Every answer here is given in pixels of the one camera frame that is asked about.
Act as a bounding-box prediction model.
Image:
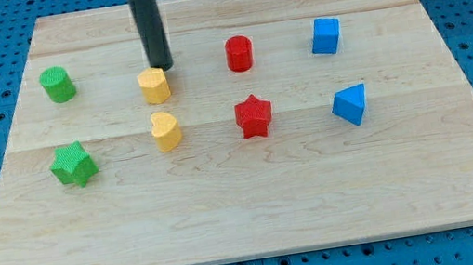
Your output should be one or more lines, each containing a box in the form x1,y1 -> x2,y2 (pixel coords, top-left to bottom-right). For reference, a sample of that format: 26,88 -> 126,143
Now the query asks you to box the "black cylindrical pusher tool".
127,0 -> 174,71

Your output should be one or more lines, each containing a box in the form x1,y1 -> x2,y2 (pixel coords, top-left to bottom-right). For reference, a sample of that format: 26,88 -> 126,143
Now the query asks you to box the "green star block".
50,141 -> 99,188

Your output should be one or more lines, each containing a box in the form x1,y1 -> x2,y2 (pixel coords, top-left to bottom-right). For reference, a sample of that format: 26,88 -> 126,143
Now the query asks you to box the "blue cube block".
311,18 -> 340,55

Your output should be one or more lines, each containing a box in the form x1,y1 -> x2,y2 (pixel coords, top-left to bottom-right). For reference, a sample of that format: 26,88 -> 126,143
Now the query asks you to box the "blue triangular prism block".
332,84 -> 367,126

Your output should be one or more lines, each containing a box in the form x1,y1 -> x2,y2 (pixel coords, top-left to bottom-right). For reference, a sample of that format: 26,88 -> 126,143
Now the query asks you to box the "yellow pentagon block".
138,67 -> 172,104

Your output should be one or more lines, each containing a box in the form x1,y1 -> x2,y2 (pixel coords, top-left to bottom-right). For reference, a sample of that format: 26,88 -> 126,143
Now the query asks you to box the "light wooden board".
0,0 -> 473,265

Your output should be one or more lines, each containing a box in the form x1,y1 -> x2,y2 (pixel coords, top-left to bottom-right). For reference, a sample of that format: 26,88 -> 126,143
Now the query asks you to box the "red cylinder block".
225,35 -> 253,73

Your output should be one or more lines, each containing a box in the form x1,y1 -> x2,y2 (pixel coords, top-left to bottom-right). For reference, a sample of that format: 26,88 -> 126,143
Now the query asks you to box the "red star block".
234,95 -> 272,139

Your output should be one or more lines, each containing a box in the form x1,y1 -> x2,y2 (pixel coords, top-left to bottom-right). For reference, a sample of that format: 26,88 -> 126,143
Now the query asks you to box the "green cylinder block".
39,66 -> 76,104

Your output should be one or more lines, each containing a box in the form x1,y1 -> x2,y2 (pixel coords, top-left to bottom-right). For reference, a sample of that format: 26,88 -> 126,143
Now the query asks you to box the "yellow heart block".
150,112 -> 183,152

